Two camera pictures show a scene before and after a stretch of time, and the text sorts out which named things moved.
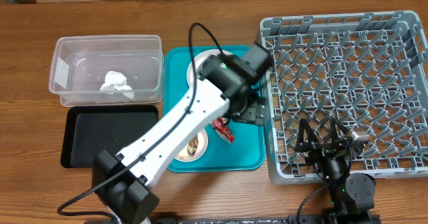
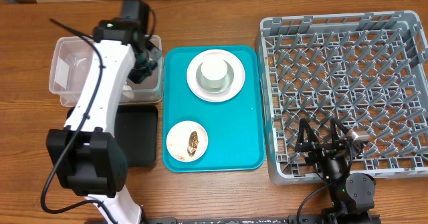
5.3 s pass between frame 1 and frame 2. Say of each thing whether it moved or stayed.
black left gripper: moved
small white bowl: stayed
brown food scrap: stayed
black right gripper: stayed
